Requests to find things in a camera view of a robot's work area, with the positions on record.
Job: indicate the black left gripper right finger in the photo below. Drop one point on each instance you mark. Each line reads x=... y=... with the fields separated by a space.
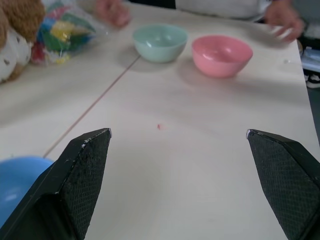
x=285 y=185

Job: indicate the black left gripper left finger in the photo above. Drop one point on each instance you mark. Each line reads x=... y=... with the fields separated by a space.
x=75 y=185

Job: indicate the person's left hand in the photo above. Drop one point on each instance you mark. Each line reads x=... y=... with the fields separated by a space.
x=285 y=21

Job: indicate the person's right hand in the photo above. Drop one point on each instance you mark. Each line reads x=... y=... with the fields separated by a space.
x=113 y=12

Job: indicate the blue bowl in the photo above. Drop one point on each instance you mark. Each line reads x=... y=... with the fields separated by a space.
x=15 y=180

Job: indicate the small pink scrap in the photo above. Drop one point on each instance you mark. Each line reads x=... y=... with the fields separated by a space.
x=160 y=126

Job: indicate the black and white shoe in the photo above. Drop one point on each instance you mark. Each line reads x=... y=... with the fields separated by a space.
x=313 y=79

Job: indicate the pink bowl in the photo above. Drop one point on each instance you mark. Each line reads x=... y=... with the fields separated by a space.
x=221 y=56

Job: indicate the clear bag of colourful toys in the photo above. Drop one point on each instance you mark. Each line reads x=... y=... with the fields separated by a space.
x=62 y=32

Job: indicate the brown and white plush toy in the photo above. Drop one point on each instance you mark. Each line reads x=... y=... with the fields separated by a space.
x=15 y=37

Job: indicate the light green bowl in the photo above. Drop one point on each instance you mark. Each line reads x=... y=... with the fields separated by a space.
x=160 y=41

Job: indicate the person's white shirt torso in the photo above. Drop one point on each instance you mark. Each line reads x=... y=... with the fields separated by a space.
x=220 y=7

